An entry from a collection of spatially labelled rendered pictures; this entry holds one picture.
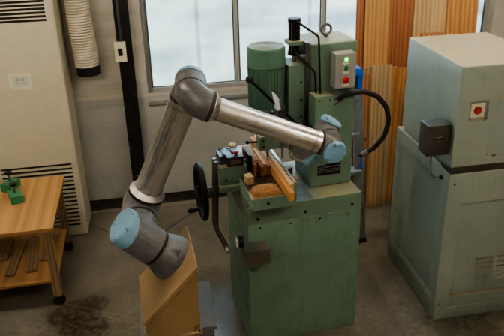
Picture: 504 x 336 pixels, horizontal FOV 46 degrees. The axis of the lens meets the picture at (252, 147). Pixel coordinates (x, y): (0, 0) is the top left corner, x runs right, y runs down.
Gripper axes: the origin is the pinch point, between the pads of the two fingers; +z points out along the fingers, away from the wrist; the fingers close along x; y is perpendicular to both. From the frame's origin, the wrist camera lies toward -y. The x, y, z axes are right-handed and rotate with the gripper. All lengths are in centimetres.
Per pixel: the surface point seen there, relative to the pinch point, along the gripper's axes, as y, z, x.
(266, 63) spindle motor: -3.8, 13.5, -14.7
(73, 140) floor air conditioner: -75, 115, 105
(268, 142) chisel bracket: -30.5, -2.4, 12.2
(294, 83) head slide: -18.3, 3.4, -16.7
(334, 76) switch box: -18.6, -8.4, -31.1
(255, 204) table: -14.1, -25.1, 33.8
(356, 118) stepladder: -124, 4, -28
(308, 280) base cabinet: -66, -56, 50
